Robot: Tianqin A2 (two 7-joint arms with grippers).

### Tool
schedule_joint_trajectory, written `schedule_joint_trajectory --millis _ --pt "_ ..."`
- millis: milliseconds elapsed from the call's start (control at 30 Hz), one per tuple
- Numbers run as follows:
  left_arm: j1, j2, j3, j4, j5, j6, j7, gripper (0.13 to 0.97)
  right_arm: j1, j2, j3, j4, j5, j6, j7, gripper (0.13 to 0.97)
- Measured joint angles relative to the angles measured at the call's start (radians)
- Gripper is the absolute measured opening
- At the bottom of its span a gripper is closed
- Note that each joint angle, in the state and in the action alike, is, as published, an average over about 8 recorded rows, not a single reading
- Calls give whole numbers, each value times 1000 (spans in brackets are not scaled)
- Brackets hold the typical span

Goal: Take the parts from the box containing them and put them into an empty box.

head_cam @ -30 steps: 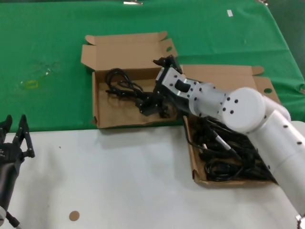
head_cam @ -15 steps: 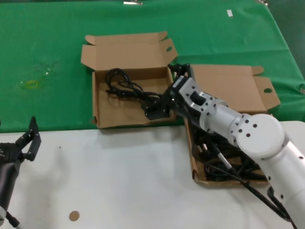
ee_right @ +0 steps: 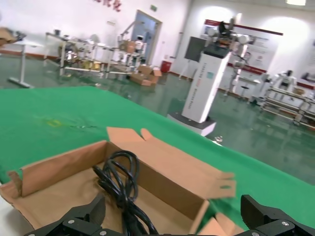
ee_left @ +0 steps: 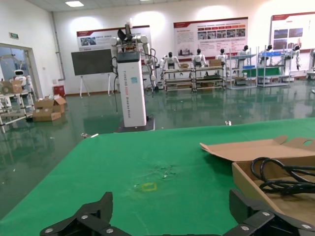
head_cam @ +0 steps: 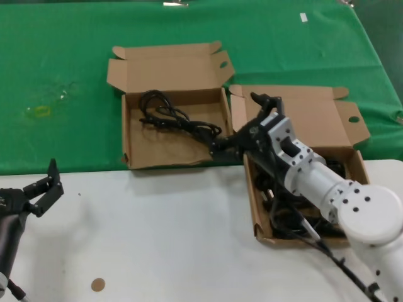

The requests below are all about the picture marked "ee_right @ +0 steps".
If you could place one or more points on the cardboard box with round print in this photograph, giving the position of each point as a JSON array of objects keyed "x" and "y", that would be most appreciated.
[{"x": 130, "y": 46}]

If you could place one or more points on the small white round-head robot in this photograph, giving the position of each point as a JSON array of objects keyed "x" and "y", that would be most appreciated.
[{"x": 140, "y": 44}]

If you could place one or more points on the metal cloth clamp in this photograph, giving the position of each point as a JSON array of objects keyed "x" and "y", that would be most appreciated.
[{"x": 217, "y": 140}]

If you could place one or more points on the white desk with legs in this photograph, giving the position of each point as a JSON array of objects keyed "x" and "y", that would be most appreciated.
[{"x": 23, "y": 64}]

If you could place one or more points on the green table cloth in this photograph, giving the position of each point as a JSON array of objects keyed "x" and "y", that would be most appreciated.
[{"x": 172, "y": 137}]

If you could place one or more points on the dark screen on stand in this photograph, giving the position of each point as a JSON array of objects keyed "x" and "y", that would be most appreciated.
[{"x": 194, "y": 49}]

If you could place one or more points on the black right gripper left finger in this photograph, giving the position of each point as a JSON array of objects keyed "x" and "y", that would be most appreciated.
[{"x": 81, "y": 216}]

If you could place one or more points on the white tube rack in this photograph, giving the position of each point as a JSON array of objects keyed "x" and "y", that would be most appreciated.
[{"x": 108, "y": 64}]

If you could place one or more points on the green exit sign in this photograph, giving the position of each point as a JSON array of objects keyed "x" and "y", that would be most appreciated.
[{"x": 153, "y": 8}]

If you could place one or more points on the white humanoid robot black head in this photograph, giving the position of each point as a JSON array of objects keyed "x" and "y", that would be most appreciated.
[{"x": 285, "y": 78}]

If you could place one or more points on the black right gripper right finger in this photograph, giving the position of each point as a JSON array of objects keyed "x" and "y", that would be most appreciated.
[{"x": 270, "y": 218}]

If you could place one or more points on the roller shelf rack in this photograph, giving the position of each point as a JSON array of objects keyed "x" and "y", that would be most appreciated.
[{"x": 280, "y": 91}]

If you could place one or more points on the white column robot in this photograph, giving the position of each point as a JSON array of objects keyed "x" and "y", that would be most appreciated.
[{"x": 206, "y": 86}]

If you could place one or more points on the doorway with white frame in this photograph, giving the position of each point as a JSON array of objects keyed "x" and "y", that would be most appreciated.
[{"x": 160, "y": 41}]

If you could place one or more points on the wall poster with robot photo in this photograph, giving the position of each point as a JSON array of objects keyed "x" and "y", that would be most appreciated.
[{"x": 265, "y": 49}]

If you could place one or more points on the metal rack with parts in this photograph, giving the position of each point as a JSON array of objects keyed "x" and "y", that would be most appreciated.
[{"x": 73, "y": 49}]

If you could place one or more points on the open brown cardboard box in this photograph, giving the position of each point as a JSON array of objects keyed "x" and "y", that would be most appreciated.
[
  {"x": 221, "y": 226},
  {"x": 172, "y": 177}
]

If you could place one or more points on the open cardboard carton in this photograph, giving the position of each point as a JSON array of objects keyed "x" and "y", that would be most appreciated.
[{"x": 147, "y": 70}]

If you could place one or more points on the red cabinet box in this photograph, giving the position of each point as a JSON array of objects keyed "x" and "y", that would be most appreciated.
[{"x": 166, "y": 67}]

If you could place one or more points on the flat closed cardboard carton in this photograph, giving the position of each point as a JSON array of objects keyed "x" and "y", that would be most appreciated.
[{"x": 140, "y": 78}]

